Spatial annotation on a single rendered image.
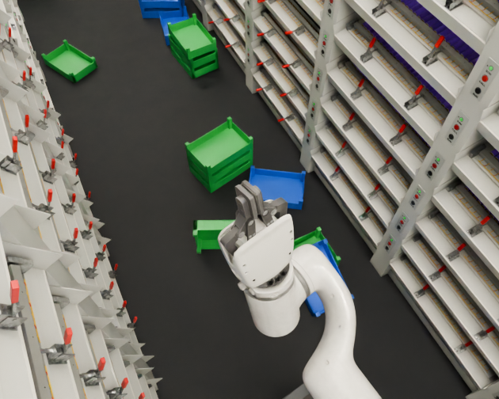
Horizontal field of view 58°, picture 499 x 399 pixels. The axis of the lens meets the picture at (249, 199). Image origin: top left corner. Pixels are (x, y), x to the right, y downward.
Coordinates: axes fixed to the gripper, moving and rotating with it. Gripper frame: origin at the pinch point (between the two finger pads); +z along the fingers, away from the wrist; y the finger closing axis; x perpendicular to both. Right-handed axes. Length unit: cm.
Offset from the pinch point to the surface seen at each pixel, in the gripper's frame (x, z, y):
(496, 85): -13, -34, 84
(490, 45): -18, -25, 86
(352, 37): -79, -50, 101
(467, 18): -28, -23, 90
